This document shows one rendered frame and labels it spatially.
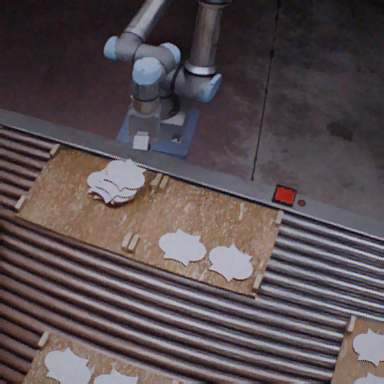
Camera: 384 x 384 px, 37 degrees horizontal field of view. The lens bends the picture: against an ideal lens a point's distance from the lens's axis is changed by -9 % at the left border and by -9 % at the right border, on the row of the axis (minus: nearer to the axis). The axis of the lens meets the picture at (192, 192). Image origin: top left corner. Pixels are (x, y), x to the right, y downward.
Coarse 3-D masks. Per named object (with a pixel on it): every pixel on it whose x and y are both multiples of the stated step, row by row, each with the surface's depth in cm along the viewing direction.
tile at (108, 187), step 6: (102, 174) 202; (102, 180) 200; (96, 186) 199; (102, 186) 199; (108, 186) 199; (114, 186) 199; (108, 192) 197; (114, 192) 197; (120, 192) 198; (126, 192) 198; (132, 192) 198; (126, 198) 197
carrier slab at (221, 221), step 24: (168, 192) 206; (192, 192) 207; (168, 216) 200; (192, 216) 200; (216, 216) 201; (240, 216) 202; (264, 216) 203; (144, 240) 192; (216, 240) 195; (240, 240) 195; (264, 240) 196; (144, 264) 187; (168, 264) 187; (192, 264) 188; (264, 264) 190; (240, 288) 183
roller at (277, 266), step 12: (0, 180) 209; (12, 180) 207; (24, 180) 207; (276, 264) 192; (288, 264) 192; (300, 276) 191; (312, 276) 190; (324, 276) 190; (336, 288) 189; (348, 288) 188; (360, 288) 187; (372, 288) 187
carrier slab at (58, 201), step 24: (48, 168) 209; (72, 168) 210; (96, 168) 211; (48, 192) 202; (72, 192) 203; (144, 192) 205; (24, 216) 194; (48, 216) 195; (72, 216) 196; (96, 216) 197; (120, 216) 198; (144, 216) 199; (96, 240) 191; (120, 240) 191
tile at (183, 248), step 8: (176, 232) 194; (160, 240) 192; (168, 240) 192; (176, 240) 192; (184, 240) 192; (192, 240) 193; (160, 248) 190; (168, 248) 190; (176, 248) 190; (184, 248) 190; (192, 248) 190; (200, 248) 191; (168, 256) 188; (176, 256) 188; (184, 256) 188; (192, 256) 188; (200, 256) 189; (184, 264) 186
